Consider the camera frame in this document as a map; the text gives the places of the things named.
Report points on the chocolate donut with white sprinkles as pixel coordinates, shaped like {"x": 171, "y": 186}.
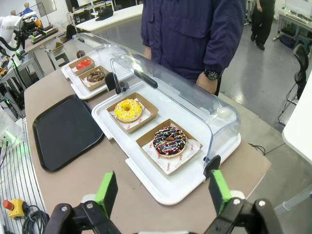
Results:
{"x": 93, "y": 78}

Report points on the black bag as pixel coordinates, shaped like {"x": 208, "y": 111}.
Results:
{"x": 104, "y": 14}

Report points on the small white display case base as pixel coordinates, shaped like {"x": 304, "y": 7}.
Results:
{"x": 80, "y": 91}

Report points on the white curved table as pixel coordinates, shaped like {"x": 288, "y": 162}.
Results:
{"x": 114, "y": 20}

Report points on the grey workbench desk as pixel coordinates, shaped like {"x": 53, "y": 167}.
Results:
{"x": 48, "y": 52}

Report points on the white side table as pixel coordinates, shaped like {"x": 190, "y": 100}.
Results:
{"x": 299, "y": 129}

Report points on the large clear display case lid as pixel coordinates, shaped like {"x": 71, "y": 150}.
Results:
{"x": 175, "y": 92}

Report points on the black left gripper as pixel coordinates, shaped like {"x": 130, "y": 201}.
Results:
{"x": 28, "y": 28}

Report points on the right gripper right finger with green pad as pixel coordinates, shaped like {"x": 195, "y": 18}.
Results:
{"x": 219, "y": 189}

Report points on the black wrist watch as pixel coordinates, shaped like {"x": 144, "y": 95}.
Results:
{"x": 212, "y": 74}

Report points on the red glazed donut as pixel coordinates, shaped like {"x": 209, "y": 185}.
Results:
{"x": 84, "y": 64}

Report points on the bystander in dark clothes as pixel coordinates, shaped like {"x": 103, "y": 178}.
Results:
{"x": 263, "y": 22}

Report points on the yellow emergency stop button box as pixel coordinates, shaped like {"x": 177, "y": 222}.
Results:
{"x": 17, "y": 209}

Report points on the person right hand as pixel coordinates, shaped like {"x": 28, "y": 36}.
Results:
{"x": 148, "y": 53}

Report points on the person torso navy jacket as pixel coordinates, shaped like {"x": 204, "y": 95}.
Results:
{"x": 190, "y": 31}

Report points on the near white display case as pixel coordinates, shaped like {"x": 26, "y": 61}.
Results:
{"x": 175, "y": 187}

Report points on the white printed paper liner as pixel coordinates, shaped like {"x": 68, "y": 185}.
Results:
{"x": 130, "y": 126}
{"x": 168, "y": 164}

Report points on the person left hand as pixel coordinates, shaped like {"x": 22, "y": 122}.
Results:
{"x": 207, "y": 84}

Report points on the black plastic serving tray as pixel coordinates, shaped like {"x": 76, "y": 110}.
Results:
{"x": 67, "y": 131}

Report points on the brown cardboard donut tray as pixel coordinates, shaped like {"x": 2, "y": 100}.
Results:
{"x": 146, "y": 140}
{"x": 148, "y": 111}
{"x": 93, "y": 87}
{"x": 80, "y": 72}

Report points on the yellow frosted sprinkle donut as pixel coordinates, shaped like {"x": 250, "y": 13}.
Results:
{"x": 122, "y": 113}

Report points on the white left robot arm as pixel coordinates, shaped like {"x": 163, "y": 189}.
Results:
{"x": 8, "y": 31}

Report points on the black office chair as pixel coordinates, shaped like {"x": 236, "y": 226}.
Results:
{"x": 298, "y": 73}

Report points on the chocolate donut with colourful sprinkles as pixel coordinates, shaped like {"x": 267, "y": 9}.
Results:
{"x": 159, "y": 146}

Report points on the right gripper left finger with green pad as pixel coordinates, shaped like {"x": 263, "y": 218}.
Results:
{"x": 107, "y": 187}

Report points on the small clear display case lid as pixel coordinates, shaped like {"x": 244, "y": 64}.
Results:
{"x": 107, "y": 48}

